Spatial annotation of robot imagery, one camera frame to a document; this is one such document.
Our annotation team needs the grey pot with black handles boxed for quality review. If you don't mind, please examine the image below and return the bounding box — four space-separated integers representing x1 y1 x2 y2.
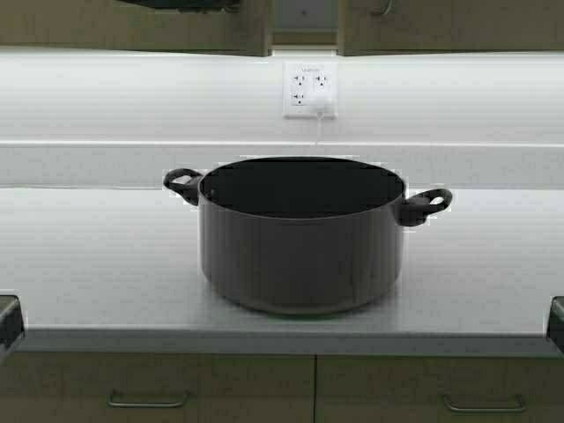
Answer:
163 157 453 315

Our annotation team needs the right upper cabinet door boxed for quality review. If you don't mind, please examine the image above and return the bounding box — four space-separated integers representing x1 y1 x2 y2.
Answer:
337 0 563 56

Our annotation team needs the cabinet door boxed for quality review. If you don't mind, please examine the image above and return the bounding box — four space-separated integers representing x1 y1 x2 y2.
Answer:
337 0 563 56
1 1 273 56

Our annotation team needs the left upper cabinet door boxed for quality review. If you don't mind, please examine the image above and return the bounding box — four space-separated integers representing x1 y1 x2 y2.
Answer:
1 1 273 56

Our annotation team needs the white plug adapter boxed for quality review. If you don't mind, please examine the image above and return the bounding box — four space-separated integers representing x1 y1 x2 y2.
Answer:
309 98 335 120

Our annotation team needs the right wooden drawer front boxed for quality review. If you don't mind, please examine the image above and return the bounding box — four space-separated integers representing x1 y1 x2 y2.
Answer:
315 356 563 422

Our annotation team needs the wooden drawer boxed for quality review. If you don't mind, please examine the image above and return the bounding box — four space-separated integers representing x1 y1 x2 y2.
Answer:
315 356 563 422
1 352 315 422

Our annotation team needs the left wooden drawer front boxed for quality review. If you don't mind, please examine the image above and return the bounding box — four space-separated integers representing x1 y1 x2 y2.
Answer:
1 352 315 422

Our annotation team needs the white wall outlet plate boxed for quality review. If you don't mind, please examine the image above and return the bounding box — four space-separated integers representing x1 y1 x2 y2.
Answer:
283 62 338 119

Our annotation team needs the right upper door handle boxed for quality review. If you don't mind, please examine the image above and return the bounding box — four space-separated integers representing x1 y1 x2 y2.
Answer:
369 0 394 19

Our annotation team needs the left drawer metal handle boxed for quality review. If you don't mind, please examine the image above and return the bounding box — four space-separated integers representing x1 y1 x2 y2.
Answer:
106 390 192 410

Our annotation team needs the drawer metal handle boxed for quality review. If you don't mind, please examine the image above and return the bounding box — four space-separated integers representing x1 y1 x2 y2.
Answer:
106 390 192 410
442 395 529 415

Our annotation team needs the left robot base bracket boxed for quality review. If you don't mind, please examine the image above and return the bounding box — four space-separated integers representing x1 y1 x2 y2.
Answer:
0 295 25 361

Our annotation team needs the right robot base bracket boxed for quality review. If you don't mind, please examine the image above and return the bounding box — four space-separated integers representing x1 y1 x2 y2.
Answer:
546 296 564 353

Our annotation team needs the right drawer metal handle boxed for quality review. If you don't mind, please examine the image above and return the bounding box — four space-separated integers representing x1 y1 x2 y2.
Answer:
442 395 529 415

